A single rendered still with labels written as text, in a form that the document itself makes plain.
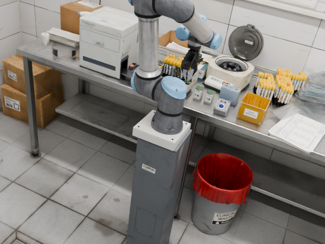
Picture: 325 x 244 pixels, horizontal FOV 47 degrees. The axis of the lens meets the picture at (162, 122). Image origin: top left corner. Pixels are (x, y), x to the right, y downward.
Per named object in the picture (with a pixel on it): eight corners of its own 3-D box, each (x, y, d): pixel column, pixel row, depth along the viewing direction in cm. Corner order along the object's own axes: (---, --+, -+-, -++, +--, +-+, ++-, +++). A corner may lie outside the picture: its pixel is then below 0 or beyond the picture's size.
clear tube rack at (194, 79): (159, 76, 224) (161, 66, 220) (166, 70, 232) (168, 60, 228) (191, 87, 219) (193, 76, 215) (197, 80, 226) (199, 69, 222)
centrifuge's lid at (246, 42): (233, 19, 226) (238, 18, 233) (222, 58, 238) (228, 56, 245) (267, 30, 218) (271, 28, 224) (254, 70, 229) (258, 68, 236)
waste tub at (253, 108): (235, 118, 197) (240, 101, 191) (242, 107, 207) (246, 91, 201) (260, 127, 193) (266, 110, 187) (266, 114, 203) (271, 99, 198)
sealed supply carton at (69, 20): (59, 31, 262) (58, 4, 252) (82, 23, 279) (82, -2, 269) (94, 44, 251) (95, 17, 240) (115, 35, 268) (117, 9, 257)
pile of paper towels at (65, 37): (43, 37, 250) (43, 30, 247) (53, 33, 258) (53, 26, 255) (75, 48, 242) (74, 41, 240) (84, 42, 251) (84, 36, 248)
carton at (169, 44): (149, 64, 236) (152, 41, 228) (168, 50, 258) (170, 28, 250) (185, 76, 229) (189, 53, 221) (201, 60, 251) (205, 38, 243)
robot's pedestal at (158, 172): (155, 268, 217) (176, 151, 168) (124, 253, 223) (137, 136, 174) (169, 243, 233) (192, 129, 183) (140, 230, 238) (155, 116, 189)
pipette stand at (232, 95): (216, 102, 207) (220, 86, 202) (221, 97, 213) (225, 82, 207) (233, 109, 204) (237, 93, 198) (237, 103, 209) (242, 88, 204)
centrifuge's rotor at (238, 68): (212, 73, 224) (214, 62, 220) (223, 65, 236) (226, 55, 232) (235, 83, 218) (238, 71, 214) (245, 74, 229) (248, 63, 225)
